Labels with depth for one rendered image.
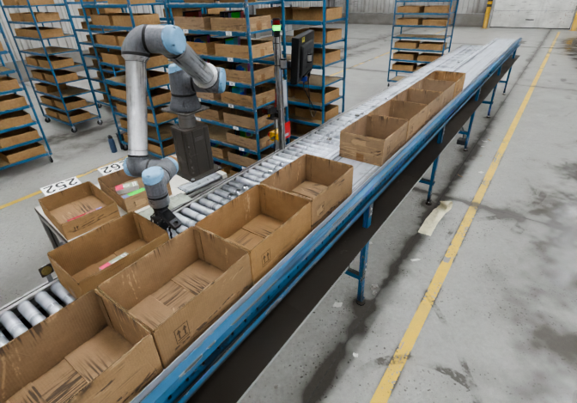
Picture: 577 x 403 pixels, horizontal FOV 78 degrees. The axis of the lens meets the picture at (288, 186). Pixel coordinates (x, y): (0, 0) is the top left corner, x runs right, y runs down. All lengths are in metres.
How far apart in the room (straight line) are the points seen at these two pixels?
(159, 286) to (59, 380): 0.39
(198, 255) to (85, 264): 0.59
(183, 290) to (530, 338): 2.02
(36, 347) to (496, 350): 2.20
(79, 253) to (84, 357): 0.63
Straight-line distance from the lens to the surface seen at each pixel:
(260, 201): 1.69
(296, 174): 1.90
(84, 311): 1.32
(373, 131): 2.59
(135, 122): 1.75
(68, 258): 1.84
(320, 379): 2.18
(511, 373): 2.45
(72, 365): 1.33
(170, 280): 1.47
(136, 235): 1.95
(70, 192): 2.48
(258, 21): 3.12
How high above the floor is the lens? 1.84
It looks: 29 degrees down
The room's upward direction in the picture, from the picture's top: 2 degrees counter-clockwise
